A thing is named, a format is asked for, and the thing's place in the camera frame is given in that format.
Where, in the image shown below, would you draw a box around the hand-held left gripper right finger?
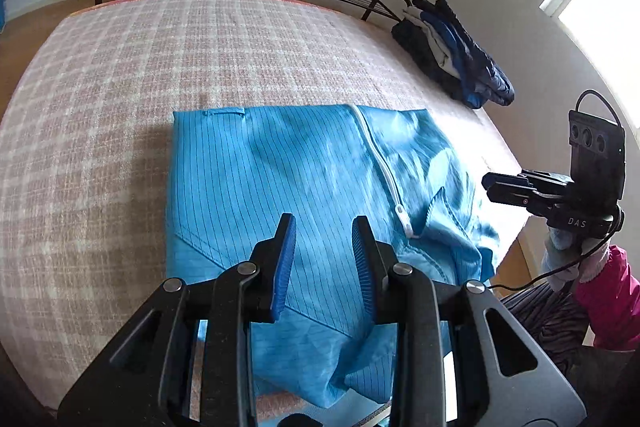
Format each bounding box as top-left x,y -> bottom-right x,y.
351,216 -> 587,427

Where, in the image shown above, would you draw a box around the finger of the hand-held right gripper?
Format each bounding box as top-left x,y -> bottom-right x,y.
481,172 -> 572,194
486,187 -> 540,208

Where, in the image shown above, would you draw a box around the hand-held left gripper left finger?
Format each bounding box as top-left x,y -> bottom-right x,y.
57,213 -> 298,427

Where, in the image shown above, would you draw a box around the light blue striped coat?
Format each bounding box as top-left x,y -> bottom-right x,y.
165,103 -> 502,410

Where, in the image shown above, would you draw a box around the pile of dark clothes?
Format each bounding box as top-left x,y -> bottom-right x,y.
391,4 -> 493,108

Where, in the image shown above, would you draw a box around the person's right hand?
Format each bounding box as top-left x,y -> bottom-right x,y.
541,227 -> 613,293

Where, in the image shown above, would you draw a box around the person's striped pants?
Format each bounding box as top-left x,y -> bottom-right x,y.
500,282 -> 601,373

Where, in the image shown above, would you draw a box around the bright window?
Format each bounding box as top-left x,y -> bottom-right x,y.
539,0 -> 640,128

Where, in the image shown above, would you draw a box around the pink checked blanket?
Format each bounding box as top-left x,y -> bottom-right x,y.
0,0 -> 532,427

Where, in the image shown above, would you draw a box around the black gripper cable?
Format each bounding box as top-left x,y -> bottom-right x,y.
487,90 -> 626,292

